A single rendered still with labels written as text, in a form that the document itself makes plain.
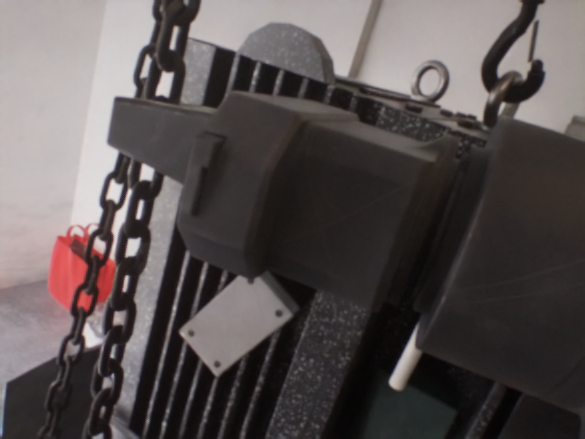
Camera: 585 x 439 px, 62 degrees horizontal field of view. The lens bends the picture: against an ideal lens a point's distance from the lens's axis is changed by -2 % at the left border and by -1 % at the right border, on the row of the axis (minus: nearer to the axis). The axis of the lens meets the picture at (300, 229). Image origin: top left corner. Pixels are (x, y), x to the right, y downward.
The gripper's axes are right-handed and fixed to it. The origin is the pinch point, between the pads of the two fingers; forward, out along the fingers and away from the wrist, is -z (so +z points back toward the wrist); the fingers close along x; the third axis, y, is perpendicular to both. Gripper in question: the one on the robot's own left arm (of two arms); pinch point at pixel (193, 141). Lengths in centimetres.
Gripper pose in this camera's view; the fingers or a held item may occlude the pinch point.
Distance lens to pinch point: 21.2
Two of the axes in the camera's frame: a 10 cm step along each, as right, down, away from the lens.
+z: 9.1, 3.4, -2.2
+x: -3.0, 2.1, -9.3
